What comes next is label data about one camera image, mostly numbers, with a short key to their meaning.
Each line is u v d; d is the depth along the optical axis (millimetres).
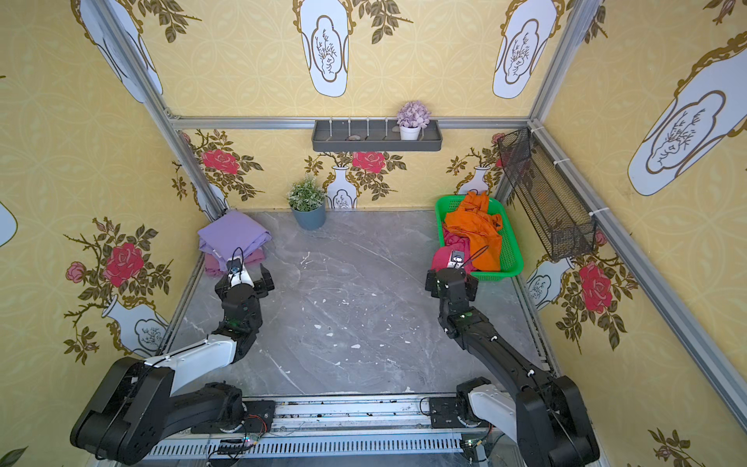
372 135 920
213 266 1004
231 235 1059
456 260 725
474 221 1063
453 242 1035
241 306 651
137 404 413
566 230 844
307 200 1051
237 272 716
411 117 819
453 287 627
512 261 976
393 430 722
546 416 403
